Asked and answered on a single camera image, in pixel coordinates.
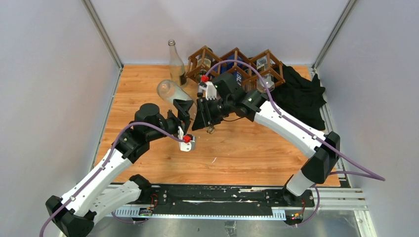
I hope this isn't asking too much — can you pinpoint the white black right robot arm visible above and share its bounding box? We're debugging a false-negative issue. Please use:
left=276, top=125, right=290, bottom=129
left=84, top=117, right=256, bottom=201
left=192, top=72, right=340, bottom=206

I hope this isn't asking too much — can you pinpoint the black cloth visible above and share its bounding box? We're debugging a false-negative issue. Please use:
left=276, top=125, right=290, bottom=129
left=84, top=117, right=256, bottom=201
left=271, top=65, right=327, bottom=130

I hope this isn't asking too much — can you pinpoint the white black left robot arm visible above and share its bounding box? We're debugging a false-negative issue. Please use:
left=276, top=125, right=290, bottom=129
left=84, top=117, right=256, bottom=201
left=39, top=99, right=194, bottom=237

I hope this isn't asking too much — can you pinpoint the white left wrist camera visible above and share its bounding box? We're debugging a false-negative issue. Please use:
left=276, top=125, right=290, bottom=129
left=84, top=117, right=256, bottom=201
left=177, top=126, right=196, bottom=152

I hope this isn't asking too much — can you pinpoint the blue labelled clear bottle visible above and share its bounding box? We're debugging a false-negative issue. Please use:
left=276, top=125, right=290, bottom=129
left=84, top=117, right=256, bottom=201
left=220, top=54, right=243, bottom=86

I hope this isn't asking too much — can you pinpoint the dark green wine bottle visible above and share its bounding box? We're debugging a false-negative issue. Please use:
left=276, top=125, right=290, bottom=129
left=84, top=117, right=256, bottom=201
left=195, top=48, right=212, bottom=98

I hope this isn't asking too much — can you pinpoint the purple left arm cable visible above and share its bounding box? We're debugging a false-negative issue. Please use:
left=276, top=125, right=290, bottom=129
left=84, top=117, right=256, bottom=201
left=39, top=121, right=191, bottom=237

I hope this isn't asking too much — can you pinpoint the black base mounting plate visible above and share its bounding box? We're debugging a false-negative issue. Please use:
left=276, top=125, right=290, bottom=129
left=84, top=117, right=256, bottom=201
left=134, top=184, right=315, bottom=217

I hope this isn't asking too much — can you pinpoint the clear square glass bottle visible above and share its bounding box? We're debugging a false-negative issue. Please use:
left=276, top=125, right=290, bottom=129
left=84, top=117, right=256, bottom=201
left=256, top=56, right=275, bottom=93

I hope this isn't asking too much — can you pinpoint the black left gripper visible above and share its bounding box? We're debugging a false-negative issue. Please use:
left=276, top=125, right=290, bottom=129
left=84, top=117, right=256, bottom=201
left=147, top=100, right=193, bottom=142

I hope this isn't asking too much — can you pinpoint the brown wooden wine rack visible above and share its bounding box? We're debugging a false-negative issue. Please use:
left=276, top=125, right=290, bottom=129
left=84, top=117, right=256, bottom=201
left=186, top=46, right=286, bottom=92

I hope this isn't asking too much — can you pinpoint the tall clear glass bottle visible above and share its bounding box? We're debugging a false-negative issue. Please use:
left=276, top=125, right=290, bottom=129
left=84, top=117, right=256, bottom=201
left=157, top=79, right=197, bottom=120

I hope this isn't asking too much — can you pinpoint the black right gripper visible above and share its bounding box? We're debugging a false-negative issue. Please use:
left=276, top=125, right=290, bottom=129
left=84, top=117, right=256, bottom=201
left=191, top=96, right=234, bottom=131

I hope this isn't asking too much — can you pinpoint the clear bottle with black label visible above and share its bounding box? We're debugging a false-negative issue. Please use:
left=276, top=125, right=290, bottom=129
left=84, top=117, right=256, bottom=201
left=168, top=39, right=187, bottom=87

